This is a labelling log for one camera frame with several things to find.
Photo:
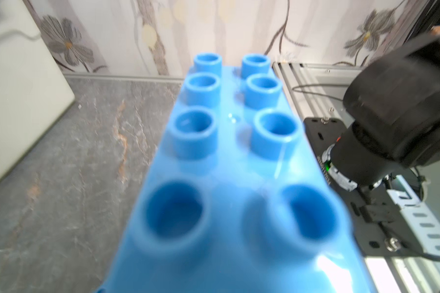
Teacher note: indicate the blue lego brick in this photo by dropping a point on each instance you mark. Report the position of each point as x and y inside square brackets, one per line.
[234, 200]

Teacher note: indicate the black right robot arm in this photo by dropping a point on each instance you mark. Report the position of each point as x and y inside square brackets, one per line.
[395, 106]

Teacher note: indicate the blue lid storage box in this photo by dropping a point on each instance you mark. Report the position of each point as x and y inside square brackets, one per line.
[33, 92]

